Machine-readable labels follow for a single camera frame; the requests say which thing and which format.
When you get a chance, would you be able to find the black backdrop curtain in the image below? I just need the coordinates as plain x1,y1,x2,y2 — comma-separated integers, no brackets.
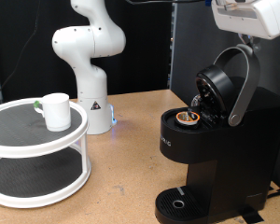
0,0,173,104

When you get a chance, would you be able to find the black machine power cable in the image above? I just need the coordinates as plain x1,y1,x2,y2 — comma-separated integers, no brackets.
265,186,280,200

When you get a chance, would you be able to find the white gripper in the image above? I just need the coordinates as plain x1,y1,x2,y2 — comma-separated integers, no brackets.
211,0,280,52

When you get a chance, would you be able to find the thin black hanging cable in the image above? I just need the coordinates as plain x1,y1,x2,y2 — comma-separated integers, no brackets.
0,0,41,102

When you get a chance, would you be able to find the black Keurig coffee machine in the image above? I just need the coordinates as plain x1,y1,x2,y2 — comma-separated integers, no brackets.
154,43,280,224

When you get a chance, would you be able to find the white two-tier turntable shelf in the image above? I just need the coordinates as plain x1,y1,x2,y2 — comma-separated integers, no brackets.
0,97,92,209

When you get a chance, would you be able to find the white mug green taped handle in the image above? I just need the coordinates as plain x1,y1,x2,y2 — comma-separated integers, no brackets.
33,92,72,133

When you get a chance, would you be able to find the black tape strip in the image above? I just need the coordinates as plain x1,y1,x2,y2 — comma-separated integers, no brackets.
237,206,265,224

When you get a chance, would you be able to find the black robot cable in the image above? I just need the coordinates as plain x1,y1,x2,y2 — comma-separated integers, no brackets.
125,0,213,6

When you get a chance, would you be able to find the orange rimmed coffee pod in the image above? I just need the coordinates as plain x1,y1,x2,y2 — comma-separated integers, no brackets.
175,110,201,126

